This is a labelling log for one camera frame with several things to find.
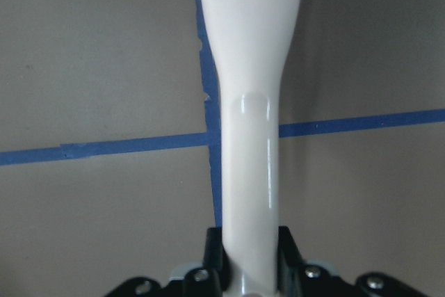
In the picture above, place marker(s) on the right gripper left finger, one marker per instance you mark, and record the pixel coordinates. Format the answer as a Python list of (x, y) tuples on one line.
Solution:
[(213, 276)]

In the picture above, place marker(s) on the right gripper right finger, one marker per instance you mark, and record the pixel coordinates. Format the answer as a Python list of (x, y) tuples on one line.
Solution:
[(298, 277)]

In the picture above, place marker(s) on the cream hand brush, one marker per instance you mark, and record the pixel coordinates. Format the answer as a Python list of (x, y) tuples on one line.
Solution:
[(249, 41)]

